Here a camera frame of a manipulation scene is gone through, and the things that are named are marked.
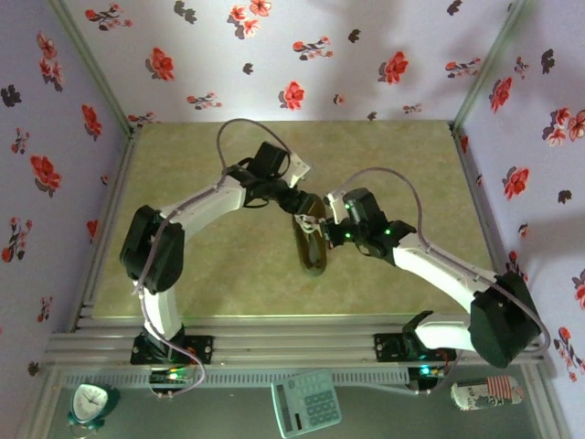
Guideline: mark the aluminium side rail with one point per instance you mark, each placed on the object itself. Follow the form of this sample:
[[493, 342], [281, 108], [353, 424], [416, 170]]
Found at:
[[118, 183], [473, 183]]

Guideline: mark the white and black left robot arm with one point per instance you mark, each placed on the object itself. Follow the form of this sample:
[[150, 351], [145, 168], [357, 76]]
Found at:
[[151, 247]]

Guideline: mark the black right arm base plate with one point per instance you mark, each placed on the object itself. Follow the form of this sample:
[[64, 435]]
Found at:
[[388, 347]]

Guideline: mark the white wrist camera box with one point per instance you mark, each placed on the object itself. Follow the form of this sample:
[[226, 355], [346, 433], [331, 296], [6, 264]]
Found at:
[[300, 168], [336, 203]]

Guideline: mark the olive green canvas shoe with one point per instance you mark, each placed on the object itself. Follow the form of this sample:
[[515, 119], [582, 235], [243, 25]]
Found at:
[[313, 256]]

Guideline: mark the printed drink can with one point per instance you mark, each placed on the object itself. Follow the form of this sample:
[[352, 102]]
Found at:
[[480, 395]]

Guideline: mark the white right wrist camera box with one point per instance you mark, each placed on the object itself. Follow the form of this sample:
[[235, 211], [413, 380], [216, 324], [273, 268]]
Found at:
[[336, 203]]

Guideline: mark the circuit board with lights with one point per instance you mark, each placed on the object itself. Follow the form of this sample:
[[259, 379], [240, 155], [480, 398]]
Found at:
[[169, 377], [427, 371]]

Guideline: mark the white shoelace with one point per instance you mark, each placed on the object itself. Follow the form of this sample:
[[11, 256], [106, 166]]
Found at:
[[307, 224]]

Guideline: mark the green alarm clock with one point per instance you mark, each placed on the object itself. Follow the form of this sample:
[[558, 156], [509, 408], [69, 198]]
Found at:
[[91, 402]]

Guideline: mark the pale green calculator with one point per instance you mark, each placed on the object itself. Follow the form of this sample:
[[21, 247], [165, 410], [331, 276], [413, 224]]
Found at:
[[311, 402]]

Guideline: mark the aluminium corner post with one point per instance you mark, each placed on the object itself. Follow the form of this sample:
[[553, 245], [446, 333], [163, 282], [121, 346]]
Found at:
[[492, 64], [92, 64]]

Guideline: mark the aluminium rail frame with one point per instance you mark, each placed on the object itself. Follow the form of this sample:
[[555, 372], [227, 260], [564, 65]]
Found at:
[[292, 340]]

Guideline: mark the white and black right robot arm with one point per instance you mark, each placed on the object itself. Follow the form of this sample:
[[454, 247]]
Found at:
[[439, 270]]

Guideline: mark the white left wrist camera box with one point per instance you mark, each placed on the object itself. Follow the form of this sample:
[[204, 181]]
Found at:
[[300, 168]]

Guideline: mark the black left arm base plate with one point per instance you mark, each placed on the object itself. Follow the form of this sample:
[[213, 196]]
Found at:
[[201, 350]]

